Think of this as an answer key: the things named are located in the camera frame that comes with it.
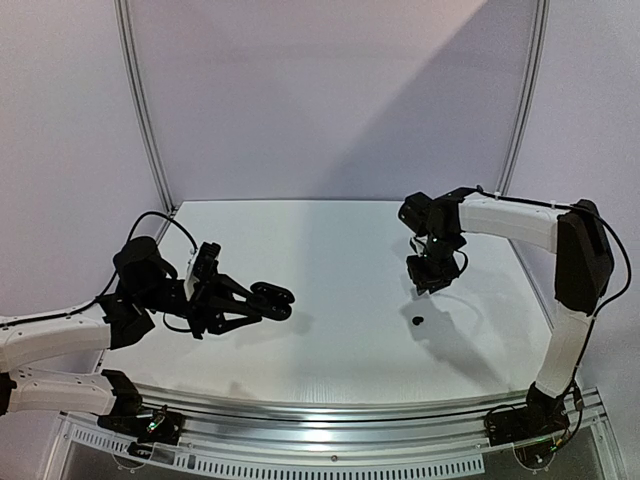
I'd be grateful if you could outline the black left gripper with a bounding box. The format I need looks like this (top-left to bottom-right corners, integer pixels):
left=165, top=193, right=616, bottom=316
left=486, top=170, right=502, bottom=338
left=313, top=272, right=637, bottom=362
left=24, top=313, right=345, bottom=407
left=137, top=266, right=265, bottom=339

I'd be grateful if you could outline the black oval charging case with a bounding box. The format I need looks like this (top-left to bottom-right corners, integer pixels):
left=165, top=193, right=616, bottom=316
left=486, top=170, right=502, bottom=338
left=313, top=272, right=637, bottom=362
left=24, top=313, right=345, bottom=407
left=247, top=282, right=295, bottom=321

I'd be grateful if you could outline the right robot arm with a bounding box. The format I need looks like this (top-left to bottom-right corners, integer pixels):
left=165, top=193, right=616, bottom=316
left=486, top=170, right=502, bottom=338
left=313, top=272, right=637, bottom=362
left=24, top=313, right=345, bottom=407
left=398, top=187, right=615, bottom=436

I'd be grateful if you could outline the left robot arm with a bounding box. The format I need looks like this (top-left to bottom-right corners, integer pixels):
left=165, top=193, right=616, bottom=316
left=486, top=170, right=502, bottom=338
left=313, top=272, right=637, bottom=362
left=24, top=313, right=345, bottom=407
left=1, top=236, right=294, bottom=434

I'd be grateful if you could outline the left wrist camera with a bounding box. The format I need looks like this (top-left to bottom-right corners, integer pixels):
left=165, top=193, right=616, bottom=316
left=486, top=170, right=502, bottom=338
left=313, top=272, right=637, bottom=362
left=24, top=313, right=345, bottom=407
left=183, top=242, right=221, bottom=301

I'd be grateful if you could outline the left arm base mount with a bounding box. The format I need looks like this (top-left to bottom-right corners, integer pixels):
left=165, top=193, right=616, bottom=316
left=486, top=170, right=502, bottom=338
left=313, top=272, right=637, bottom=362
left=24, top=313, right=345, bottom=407
left=97, top=397, right=186, bottom=445

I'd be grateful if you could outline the aluminium front rail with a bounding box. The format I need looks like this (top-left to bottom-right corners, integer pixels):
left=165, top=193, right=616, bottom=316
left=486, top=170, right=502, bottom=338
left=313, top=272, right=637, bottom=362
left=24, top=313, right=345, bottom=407
left=46, top=388, right=624, bottom=479

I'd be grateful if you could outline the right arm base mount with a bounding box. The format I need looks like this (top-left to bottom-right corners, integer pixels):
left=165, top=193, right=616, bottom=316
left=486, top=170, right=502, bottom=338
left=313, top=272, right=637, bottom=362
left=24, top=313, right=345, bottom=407
left=483, top=396, right=570, bottom=446

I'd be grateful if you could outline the aluminium frame post left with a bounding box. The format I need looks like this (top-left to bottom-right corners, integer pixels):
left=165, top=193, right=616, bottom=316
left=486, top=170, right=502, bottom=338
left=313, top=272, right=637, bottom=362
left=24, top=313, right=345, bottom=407
left=114, top=0, right=176, bottom=213

